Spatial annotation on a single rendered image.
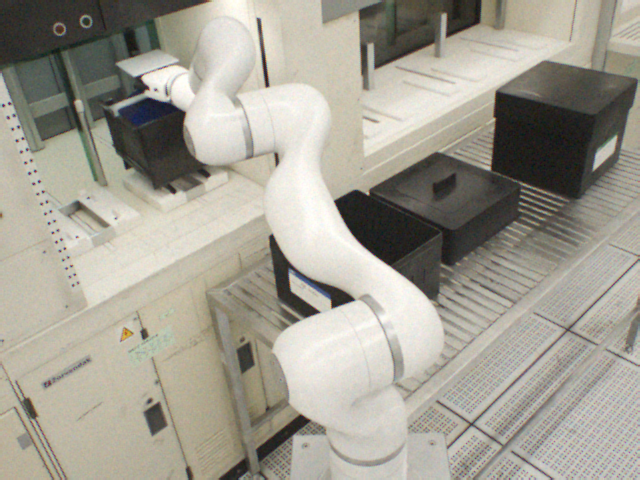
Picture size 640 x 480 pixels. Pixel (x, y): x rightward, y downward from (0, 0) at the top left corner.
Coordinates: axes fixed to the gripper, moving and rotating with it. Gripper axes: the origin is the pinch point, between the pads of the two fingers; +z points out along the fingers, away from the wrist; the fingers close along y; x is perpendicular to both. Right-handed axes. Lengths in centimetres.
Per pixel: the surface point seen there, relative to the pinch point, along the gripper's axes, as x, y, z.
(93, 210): -29.5, -23.2, 0.8
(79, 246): -30.3, -32.1, -10.8
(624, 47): -37, 180, -30
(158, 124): -9.0, -4.9, -9.5
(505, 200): -35, 57, -66
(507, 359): -120, 85, -56
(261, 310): -44, -7, -47
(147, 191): -29.5, -8.8, -1.1
